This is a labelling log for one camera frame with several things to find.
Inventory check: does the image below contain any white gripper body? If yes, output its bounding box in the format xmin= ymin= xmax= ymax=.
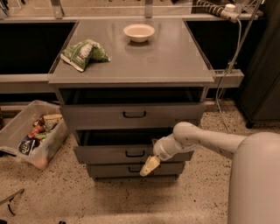
xmin=152 ymin=134 xmax=182 ymax=161

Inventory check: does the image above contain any grey drawer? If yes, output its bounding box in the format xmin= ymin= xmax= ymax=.
xmin=86 ymin=162 xmax=186 ymax=179
xmin=73 ymin=128 xmax=194 ymax=165
xmin=59 ymin=87 xmax=206 ymax=130

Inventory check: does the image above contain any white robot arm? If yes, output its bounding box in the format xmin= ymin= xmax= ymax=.
xmin=140 ymin=122 xmax=280 ymax=224

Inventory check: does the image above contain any grey top drawer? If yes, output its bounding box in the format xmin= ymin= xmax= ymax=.
xmin=59 ymin=87 xmax=206 ymax=130

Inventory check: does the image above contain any grey bottom drawer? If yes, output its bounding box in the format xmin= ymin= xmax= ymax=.
xmin=86 ymin=162 xmax=186 ymax=179

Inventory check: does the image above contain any grey drawer cabinet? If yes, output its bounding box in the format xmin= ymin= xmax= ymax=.
xmin=47 ymin=17 xmax=216 ymax=181

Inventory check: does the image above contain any tan snack packet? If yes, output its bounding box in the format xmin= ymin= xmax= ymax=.
xmin=42 ymin=114 xmax=62 ymax=130

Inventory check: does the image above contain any dark grey cabinet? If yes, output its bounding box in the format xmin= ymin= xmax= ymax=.
xmin=236 ymin=0 xmax=280 ymax=129

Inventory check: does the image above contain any white bowl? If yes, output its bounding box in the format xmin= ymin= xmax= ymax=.
xmin=123 ymin=24 xmax=155 ymax=43

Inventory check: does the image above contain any green chip bag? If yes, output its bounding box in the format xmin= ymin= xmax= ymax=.
xmin=60 ymin=39 xmax=111 ymax=72

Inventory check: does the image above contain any clear plastic bin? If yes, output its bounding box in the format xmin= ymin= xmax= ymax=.
xmin=0 ymin=101 xmax=68 ymax=169

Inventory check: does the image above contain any red snack packet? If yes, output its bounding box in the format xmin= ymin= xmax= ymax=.
xmin=28 ymin=124 xmax=46 ymax=138

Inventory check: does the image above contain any blue snack packet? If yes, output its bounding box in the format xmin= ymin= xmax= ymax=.
xmin=17 ymin=136 xmax=36 ymax=156

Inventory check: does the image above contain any white power strip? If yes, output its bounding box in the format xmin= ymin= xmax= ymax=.
xmin=195 ymin=0 xmax=242 ymax=24

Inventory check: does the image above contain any metal bar with black loop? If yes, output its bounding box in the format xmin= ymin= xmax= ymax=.
xmin=0 ymin=188 xmax=25 ymax=215

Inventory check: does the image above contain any white cable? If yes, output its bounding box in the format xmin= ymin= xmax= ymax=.
xmin=214 ymin=17 xmax=243 ymax=135

